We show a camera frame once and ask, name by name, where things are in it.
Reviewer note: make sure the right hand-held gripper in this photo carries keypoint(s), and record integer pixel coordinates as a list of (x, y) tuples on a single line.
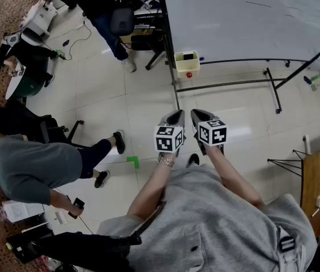
[(212, 133)]

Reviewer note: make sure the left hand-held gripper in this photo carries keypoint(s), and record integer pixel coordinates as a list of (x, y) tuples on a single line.
[(166, 137)]

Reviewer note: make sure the yellow plastic bin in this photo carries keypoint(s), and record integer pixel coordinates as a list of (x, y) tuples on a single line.
[(186, 67)]

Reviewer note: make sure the black shoulder bag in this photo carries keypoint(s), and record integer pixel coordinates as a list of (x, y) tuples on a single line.
[(77, 251)]

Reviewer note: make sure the person's right forearm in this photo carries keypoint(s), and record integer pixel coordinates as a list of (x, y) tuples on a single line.
[(233, 177)]

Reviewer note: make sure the person's left forearm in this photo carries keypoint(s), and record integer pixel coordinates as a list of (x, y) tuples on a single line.
[(154, 186)]

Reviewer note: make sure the white whiteboard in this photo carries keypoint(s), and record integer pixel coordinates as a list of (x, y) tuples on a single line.
[(247, 24)]

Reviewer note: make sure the white plastic block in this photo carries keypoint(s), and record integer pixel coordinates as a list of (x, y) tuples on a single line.
[(60, 217)]

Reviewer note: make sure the white cardboard box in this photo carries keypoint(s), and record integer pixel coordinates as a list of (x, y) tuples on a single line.
[(21, 210)]

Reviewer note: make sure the person's black shoe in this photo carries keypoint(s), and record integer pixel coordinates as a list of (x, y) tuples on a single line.
[(193, 159)]

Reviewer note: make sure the green tape corner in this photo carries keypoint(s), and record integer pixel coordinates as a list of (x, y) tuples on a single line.
[(133, 161)]

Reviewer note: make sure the red round magnet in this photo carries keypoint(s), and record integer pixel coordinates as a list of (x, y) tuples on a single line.
[(188, 74)]

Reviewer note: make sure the person's grey sweatshirt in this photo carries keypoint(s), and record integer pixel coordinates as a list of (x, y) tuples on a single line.
[(219, 222)]

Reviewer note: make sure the white pipe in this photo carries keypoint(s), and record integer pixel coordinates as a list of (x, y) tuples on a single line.
[(306, 144)]

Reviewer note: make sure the black phone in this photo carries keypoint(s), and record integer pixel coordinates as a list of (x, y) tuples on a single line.
[(76, 207)]

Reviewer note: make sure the cluttered black desk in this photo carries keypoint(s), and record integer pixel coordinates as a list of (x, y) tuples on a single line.
[(148, 16)]

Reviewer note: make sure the dark grey backpack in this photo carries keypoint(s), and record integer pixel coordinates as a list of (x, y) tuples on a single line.
[(121, 21)]

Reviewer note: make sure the green handheld device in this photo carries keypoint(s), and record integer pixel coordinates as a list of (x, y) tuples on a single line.
[(59, 53)]

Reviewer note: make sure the small black floor object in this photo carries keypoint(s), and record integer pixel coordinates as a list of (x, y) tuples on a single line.
[(65, 42)]

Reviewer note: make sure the white round table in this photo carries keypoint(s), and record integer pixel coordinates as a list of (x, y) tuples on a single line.
[(13, 85)]

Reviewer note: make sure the white grey handheld device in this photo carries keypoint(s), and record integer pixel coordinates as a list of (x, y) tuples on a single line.
[(12, 40)]

